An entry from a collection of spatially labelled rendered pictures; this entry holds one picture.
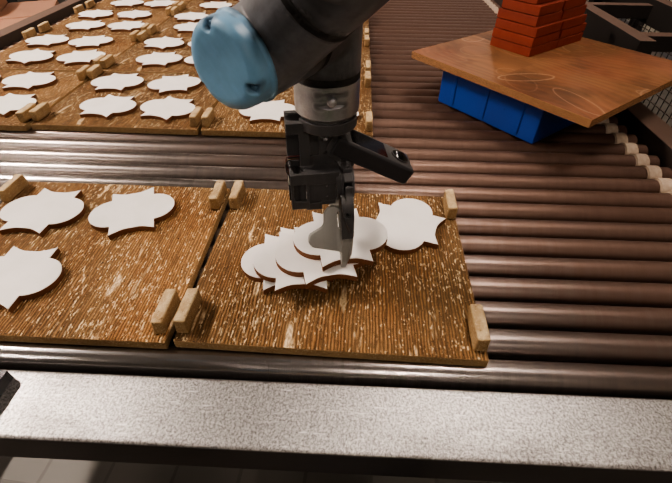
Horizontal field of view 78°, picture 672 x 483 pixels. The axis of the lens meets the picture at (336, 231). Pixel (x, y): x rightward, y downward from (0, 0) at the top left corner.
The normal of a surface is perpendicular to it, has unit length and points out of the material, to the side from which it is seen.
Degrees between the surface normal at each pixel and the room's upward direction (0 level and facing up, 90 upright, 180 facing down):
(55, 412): 0
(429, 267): 0
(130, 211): 0
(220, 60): 90
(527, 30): 90
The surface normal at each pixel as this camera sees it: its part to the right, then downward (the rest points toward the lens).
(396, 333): 0.00, -0.76
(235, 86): -0.53, 0.55
